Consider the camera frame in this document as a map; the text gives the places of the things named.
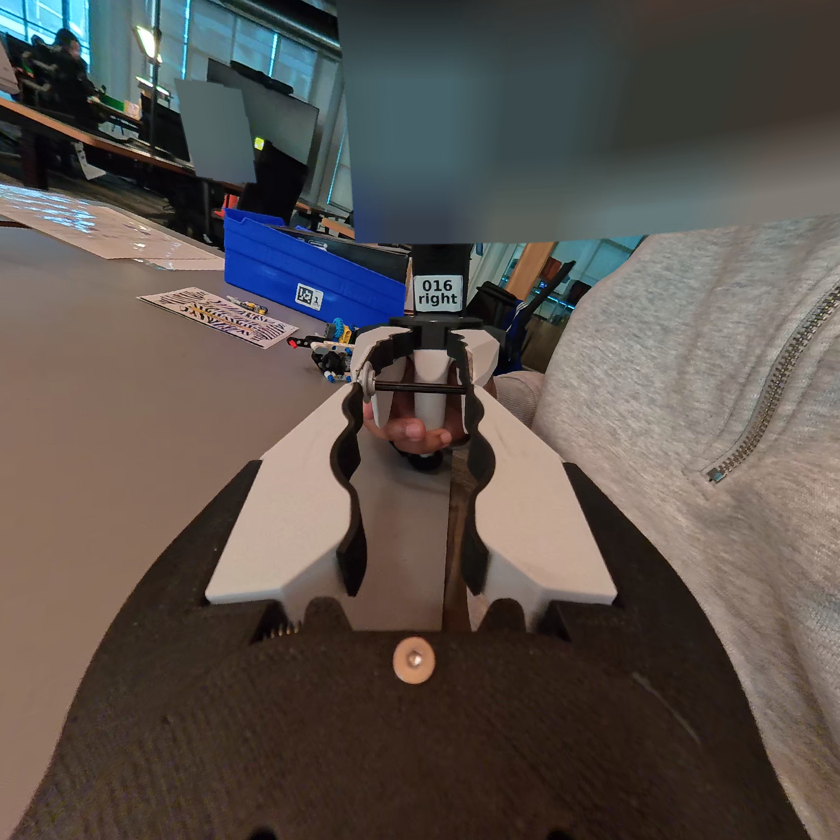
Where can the black cardboard box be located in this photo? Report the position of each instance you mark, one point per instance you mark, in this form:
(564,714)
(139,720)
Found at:
(367,259)

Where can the wooden post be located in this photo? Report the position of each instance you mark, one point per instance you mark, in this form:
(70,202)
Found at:
(531,269)

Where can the black monitor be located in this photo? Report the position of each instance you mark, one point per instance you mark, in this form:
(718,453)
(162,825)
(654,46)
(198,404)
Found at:
(289,124)

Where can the grey hoodie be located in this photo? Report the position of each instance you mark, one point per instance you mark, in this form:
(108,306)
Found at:
(689,426)

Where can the striped sticker sheet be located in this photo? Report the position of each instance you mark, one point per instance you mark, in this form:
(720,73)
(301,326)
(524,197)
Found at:
(210,315)

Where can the wooden background desk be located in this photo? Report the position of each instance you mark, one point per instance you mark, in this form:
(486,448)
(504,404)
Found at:
(98,139)

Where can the person's right hand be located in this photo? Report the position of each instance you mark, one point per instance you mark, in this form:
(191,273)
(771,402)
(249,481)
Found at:
(407,430)

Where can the ceiling lamp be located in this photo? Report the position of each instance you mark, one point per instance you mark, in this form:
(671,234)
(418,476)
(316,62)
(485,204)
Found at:
(148,44)

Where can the partly built lego model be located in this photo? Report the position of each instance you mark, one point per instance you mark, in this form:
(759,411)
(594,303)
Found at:
(331,361)

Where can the printed instruction sheets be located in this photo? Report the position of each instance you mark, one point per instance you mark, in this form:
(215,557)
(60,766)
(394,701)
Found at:
(98,229)

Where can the person's right forearm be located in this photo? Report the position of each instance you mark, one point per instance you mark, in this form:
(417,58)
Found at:
(518,394)

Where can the blue plastic bin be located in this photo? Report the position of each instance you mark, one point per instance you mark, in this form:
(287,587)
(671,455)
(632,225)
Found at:
(269,269)

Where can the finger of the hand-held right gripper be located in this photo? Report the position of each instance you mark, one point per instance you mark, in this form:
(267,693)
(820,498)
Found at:
(484,358)
(371,344)

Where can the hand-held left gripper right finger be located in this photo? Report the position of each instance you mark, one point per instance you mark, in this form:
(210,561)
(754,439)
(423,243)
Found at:
(548,525)

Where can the black lego axle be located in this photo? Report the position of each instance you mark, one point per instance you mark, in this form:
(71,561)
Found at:
(420,390)

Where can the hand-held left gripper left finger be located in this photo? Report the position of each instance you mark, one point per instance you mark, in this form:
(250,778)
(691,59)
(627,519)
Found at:
(279,525)

